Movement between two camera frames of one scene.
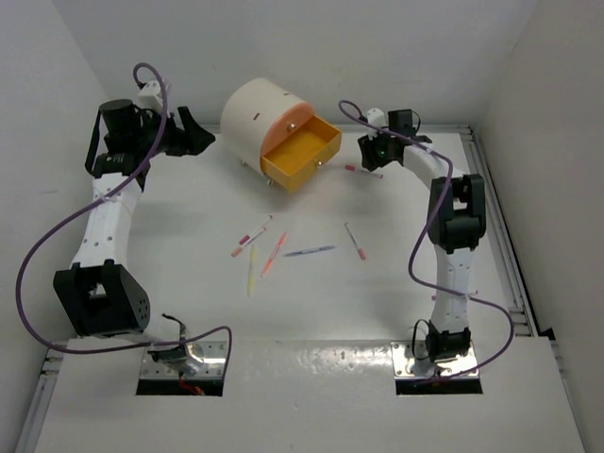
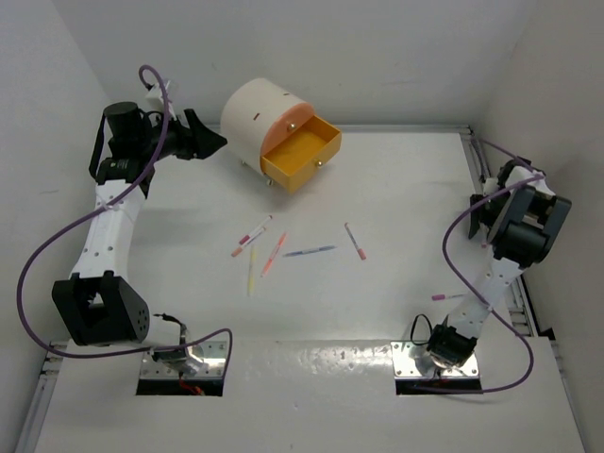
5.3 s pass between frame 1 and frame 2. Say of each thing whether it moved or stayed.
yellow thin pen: stayed
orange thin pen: stayed
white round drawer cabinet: stayed
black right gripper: moved
